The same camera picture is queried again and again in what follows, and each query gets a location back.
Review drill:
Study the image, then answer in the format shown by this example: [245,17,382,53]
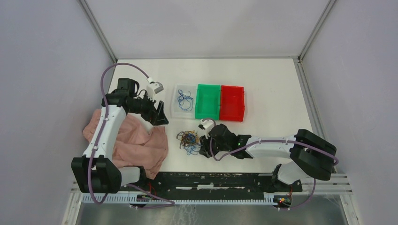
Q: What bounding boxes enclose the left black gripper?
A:
[129,91,168,126]

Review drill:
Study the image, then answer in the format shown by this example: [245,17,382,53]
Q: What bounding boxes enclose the cable bundle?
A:
[176,130,203,156]

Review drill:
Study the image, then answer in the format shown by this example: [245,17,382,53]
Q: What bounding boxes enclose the blue cable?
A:
[177,89,194,112]

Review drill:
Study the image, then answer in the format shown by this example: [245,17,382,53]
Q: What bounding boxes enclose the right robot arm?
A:
[198,120,339,191]

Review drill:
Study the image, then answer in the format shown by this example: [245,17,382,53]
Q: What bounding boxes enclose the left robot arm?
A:
[71,78,168,194]

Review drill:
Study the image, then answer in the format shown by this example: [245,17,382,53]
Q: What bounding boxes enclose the clear plastic bin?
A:
[171,84,197,119]

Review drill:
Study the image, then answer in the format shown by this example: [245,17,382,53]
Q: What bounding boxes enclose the pink cloth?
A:
[82,109,169,180]

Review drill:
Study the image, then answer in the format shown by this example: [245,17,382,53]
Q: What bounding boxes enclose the green plastic bin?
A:
[195,84,221,120]

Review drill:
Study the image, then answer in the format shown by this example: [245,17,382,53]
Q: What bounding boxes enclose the red plastic bin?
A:
[219,85,245,122]

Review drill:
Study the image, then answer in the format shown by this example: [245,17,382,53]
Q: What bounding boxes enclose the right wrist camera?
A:
[198,118,216,132]

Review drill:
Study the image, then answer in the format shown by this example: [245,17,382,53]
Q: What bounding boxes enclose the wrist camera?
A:
[198,118,216,132]
[146,77,164,100]

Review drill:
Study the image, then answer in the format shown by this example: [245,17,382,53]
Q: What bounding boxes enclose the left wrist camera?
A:
[146,77,164,100]

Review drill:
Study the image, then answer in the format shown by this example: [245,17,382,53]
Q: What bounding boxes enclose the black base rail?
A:
[135,172,303,201]

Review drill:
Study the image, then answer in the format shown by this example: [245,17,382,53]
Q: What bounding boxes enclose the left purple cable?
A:
[87,62,175,209]

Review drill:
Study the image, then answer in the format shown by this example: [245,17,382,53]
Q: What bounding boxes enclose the white cable duct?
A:
[81,192,281,206]

